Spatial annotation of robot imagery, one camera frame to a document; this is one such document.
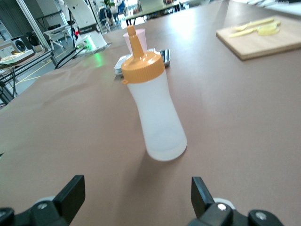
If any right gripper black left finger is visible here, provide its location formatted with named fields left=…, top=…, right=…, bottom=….
left=0, top=175, right=86, bottom=226

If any white office table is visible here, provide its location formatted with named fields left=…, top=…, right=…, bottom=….
left=125, top=2, right=182, bottom=26

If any silver digital kitchen scale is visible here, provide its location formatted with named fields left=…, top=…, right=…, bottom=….
left=114, top=48, right=171, bottom=76

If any yellow plastic knife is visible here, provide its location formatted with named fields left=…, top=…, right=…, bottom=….
left=229, top=20, right=282, bottom=39

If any aluminium frame post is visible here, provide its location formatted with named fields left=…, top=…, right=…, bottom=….
left=16, top=0, right=59, bottom=69

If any translucent sauce bottle orange cap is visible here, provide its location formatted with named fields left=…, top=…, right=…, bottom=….
left=121, top=25, right=188, bottom=162

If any brown table cover mat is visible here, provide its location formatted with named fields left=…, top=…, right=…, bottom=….
left=0, top=0, right=301, bottom=226

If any pink plastic cup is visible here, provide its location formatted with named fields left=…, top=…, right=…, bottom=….
left=123, top=28, right=148, bottom=51

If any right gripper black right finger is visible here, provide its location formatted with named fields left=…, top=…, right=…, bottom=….
left=188, top=177, right=283, bottom=226

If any white speaker box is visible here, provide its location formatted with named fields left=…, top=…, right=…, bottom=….
left=11, top=37, right=26, bottom=52

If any silver laptop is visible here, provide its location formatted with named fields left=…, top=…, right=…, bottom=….
left=140, top=0, right=165, bottom=12

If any yellow lemon slice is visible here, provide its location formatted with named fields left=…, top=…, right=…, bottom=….
left=258, top=30, right=280, bottom=37
left=257, top=24, right=281, bottom=34

